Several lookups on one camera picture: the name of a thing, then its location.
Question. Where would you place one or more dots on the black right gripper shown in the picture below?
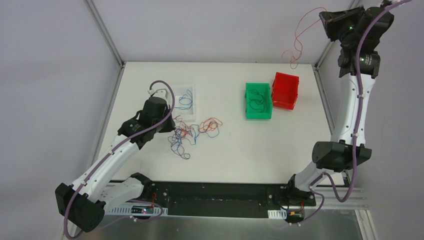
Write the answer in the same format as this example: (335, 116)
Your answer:
(331, 18)

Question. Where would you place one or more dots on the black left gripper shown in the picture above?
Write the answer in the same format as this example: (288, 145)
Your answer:
(162, 108)

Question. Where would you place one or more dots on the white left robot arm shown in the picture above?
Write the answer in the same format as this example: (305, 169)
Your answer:
(84, 202)

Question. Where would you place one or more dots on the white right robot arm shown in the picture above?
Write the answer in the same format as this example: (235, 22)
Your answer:
(346, 149)

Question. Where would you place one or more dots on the clear plastic bin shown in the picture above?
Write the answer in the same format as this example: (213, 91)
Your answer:
(185, 102)

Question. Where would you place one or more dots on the red plastic bin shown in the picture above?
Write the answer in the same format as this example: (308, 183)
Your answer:
(285, 90)

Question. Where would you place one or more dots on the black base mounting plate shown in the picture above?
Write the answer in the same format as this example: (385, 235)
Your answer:
(228, 200)

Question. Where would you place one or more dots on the green plastic bin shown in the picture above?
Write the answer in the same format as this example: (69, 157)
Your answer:
(259, 105)

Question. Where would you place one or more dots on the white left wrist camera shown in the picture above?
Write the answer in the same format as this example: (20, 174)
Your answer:
(162, 93)

